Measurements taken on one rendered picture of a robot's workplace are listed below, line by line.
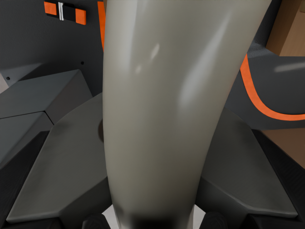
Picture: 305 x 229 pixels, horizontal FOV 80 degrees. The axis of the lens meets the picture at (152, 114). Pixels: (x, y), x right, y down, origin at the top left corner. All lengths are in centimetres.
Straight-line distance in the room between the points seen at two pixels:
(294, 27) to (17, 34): 128
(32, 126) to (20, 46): 58
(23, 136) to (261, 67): 114
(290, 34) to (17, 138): 111
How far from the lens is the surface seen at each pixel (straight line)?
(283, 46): 105
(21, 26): 118
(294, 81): 135
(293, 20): 103
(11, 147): 68
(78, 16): 98
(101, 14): 100
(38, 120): 76
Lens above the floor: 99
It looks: 54 degrees down
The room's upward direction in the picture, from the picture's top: 180 degrees counter-clockwise
